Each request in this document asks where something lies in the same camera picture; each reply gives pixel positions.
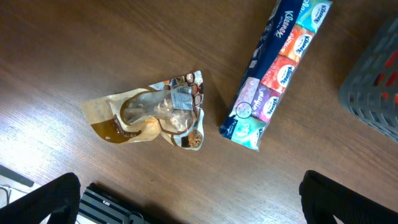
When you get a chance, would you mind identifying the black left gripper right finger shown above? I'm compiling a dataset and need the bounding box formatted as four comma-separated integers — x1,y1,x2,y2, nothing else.
299,170,397,224

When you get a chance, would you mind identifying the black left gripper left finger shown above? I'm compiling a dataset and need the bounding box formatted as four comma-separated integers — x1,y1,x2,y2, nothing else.
1,172,81,224

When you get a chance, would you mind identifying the grey plastic basket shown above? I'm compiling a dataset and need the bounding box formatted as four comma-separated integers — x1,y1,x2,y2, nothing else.
338,14,397,142

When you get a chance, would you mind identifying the striped grey black base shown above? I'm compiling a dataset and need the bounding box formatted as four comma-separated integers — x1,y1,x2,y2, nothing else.
78,183,164,224

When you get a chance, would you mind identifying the brown nut snack pouch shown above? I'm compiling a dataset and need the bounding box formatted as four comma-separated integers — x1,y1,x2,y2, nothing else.
81,71,205,151

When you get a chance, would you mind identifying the Kleenex tissue multipack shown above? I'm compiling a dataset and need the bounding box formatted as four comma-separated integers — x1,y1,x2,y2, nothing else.
219,0,333,150

